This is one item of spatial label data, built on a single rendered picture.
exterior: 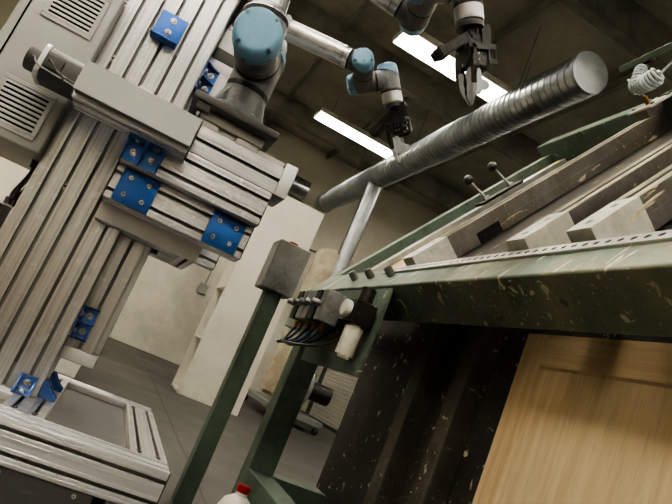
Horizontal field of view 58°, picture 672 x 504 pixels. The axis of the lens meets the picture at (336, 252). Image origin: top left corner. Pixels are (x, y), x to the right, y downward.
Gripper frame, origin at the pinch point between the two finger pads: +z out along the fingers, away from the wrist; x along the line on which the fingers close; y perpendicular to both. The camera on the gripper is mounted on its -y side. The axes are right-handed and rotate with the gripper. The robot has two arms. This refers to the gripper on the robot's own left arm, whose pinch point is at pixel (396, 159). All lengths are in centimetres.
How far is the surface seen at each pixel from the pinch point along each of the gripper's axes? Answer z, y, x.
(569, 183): 22, 59, -9
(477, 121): -85, -62, 344
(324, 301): 46, 0, -65
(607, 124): -2, 68, 43
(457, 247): 37, 31, -41
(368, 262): 35.8, -16.5, -3.1
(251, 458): 96, -51, -45
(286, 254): 29, -33, -32
